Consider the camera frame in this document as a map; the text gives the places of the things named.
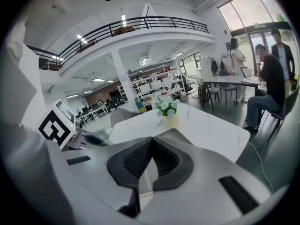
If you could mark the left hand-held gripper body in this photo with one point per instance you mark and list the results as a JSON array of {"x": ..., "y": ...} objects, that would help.
[{"x": 56, "y": 125}]

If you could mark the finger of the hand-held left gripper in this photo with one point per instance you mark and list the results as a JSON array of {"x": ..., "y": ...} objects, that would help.
[{"x": 96, "y": 140}]

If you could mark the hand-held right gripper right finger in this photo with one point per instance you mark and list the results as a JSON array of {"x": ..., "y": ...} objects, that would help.
[{"x": 199, "y": 196}]

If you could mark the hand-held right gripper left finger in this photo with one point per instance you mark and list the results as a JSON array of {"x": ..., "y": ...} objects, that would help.
[{"x": 93, "y": 186}]

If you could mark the row of office desks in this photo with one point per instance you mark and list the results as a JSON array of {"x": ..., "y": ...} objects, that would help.
[{"x": 96, "y": 109}]

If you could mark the grey shell chair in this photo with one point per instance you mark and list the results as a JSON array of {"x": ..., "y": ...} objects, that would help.
[{"x": 122, "y": 116}]

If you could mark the teal round bin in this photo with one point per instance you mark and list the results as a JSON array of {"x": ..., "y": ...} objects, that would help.
[{"x": 140, "y": 106}]

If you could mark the person's white shirt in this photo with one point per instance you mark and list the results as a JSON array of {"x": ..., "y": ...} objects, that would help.
[{"x": 16, "y": 83}]

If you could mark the white marble table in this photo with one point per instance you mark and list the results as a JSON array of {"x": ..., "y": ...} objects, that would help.
[{"x": 211, "y": 135}]

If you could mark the potted blue white flowers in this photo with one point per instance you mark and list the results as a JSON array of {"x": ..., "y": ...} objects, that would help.
[{"x": 167, "y": 111}]

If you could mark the white metal shelving rack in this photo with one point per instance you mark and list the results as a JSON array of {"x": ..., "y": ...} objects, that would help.
[{"x": 159, "y": 78}]

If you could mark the light grey dining chair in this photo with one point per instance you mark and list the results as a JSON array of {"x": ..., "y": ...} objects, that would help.
[{"x": 201, "y": 85}]

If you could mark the dark grey dining chair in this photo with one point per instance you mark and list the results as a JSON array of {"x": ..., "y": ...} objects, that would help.
[{"x": 226, "y": 87}]

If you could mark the grey meeting table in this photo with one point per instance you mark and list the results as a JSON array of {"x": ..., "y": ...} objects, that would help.
[{"x": 225, "y": 79}]

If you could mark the black balcony railing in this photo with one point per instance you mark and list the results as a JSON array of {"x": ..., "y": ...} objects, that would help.
[{"x": 131, "y": 23}]

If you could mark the grey chair with black legs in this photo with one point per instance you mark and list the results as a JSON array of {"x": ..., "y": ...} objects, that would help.
[{"x": 287, "y": 107}]

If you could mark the open laptop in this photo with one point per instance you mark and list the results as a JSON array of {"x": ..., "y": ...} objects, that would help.
[{"x": 246, "y": 72}]

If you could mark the large glass window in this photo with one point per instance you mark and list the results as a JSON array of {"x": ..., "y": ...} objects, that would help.
[{"x": 248, "y": 10}]

